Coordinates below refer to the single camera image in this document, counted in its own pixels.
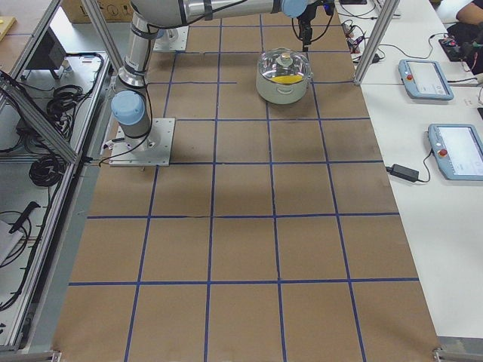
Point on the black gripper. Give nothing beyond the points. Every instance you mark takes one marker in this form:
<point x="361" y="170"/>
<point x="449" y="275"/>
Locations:
<point x="306" y="23"/>

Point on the glass pot lid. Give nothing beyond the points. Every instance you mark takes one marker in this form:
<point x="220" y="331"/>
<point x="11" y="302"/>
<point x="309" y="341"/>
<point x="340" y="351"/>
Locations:
<point x="283" y="61"/>

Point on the yellow corn cob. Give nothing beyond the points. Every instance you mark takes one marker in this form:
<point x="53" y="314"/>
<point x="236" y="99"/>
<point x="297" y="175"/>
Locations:
<point x="287" y="79"/>

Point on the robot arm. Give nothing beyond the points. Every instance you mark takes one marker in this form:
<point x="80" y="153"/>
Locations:
<point x="165" y="37"/>
<point x="150" y="18"/>

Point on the pale green cooking pot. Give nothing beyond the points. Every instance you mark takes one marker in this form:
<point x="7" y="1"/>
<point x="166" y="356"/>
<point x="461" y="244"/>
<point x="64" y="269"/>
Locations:
<point x="281" y="94"/>

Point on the upper blue teach pendant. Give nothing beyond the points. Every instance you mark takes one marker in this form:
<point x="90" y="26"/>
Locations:
<point x="424" y="80"/>

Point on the blue teach pendant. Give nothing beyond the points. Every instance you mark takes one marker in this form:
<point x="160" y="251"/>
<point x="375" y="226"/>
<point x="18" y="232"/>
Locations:
<point x="458" y="151"/>
<point x="424" y="80"/>

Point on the small electronics board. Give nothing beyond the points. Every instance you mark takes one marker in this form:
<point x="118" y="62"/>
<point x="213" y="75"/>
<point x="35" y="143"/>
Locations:
<point x="455" y="51"/>

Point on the person in black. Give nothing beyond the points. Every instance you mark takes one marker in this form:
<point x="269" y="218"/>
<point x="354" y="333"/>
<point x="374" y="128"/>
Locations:
<point x="468" y="27"/>

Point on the black power adapter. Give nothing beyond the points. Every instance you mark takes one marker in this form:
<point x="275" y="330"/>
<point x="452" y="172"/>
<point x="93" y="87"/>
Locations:
<point x="403" y="172"/>

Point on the lower blue teach pendant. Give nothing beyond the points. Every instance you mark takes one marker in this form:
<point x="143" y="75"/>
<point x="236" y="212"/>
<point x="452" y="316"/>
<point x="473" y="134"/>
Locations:
<point x="458" y="151"/>

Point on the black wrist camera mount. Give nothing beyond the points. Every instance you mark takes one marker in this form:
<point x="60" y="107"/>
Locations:
<point x="328" y="6"/>

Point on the aluminium frame post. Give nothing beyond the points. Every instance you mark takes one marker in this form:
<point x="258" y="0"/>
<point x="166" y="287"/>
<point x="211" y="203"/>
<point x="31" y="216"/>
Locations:
<point x="377" y="33"/>

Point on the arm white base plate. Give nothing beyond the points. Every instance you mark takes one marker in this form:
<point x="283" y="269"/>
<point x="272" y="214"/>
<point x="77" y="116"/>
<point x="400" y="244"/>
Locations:
<point x="155" y="149"/>
<point x="177" y="46"/>

